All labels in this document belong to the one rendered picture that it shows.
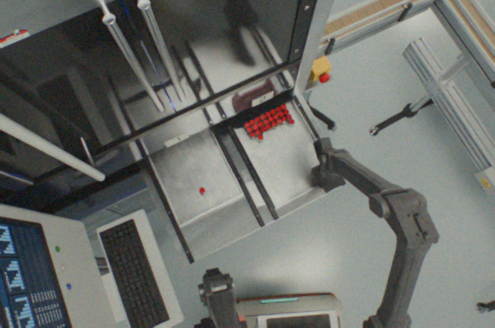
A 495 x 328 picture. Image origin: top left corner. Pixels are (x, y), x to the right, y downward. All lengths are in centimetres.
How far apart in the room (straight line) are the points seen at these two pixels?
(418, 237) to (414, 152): 177
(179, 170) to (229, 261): 96
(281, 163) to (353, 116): 115
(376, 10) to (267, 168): 80
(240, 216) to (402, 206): 72
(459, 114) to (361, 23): 74
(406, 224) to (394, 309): 26
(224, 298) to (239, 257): 140
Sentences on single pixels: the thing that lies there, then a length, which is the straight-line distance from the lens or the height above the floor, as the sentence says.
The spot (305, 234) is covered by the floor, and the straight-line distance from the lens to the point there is 242.
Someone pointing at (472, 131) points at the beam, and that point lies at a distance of 221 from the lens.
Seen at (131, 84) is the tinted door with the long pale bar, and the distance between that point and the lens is 102.
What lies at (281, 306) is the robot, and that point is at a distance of 213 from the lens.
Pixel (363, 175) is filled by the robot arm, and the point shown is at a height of 136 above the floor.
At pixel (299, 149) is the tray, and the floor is 88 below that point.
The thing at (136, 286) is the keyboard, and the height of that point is 82.
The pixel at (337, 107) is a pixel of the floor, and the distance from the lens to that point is 262.
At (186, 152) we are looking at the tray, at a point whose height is 88.
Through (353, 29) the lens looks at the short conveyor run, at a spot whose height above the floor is 93.
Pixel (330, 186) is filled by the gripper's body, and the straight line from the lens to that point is 144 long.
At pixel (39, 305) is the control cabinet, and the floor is 131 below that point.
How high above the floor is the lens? 239
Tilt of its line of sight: 75 degrees down
